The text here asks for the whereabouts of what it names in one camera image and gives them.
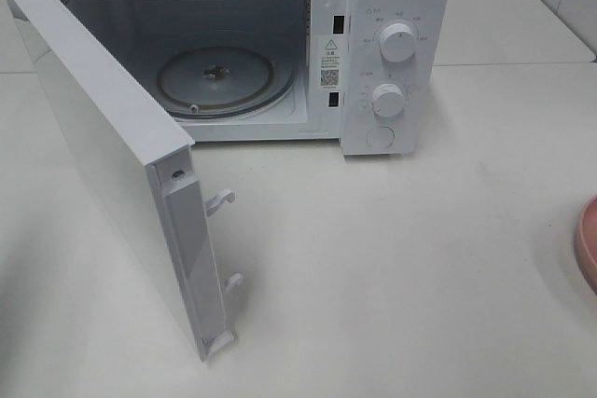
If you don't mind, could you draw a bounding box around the round door release button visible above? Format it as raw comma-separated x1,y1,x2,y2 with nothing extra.
367,126,395,149

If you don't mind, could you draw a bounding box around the white timer knob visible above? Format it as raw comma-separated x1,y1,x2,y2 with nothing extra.
370,83,406,118

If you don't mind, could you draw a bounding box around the white microwave door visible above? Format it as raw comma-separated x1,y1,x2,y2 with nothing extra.
7,0,243,360

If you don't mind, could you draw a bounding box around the pink round plate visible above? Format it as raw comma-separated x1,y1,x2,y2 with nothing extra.
575,197,597,292

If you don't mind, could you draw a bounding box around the glass microwave turntable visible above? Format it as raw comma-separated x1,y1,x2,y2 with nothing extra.
157,46,298,119

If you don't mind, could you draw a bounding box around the white microwave oven body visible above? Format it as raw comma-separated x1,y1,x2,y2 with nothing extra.
60,0,447,156

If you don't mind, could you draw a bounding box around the upper white power knob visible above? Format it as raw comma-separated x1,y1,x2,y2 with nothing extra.
378,21,418,63

